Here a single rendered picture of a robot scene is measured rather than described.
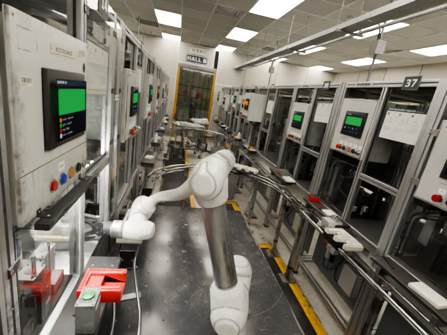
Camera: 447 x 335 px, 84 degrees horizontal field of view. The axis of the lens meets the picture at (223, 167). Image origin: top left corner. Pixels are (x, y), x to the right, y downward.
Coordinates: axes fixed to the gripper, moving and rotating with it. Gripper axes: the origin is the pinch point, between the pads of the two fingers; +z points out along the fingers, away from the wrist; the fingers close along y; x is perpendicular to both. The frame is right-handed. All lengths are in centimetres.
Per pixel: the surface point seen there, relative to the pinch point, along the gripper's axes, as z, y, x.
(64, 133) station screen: -17, 57, 45
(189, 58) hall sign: -70, 180, -823
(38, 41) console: -15, 78, 52
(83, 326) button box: -24, -6, 51
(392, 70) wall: -636, 220, -551
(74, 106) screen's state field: -17, 64, 39
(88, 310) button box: -25, 1, 51
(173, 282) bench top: -54, -32, 1
